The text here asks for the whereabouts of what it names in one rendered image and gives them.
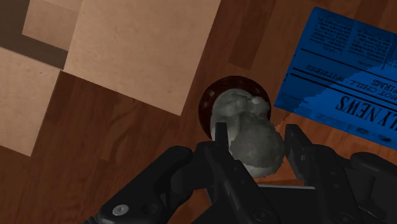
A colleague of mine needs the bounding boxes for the large tan square box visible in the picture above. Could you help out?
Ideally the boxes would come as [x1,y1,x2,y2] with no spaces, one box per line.
[63,0,222,117]

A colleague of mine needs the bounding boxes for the small tan square box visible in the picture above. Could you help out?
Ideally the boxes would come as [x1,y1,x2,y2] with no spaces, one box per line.
[22,0,83,52]

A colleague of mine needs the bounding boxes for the blue newspaper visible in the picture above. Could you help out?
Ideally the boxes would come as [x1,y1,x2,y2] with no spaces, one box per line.
[273,6,397,152]

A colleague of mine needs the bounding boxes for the grey bust figure, dark base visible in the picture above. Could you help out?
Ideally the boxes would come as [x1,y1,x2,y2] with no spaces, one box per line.
[198,75,286,179]

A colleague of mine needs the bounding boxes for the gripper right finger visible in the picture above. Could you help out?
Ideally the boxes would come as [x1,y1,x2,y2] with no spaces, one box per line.
[284,123,397,224]

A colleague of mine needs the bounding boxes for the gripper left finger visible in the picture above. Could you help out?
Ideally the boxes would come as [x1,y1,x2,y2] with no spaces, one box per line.
[83,122,281,224]

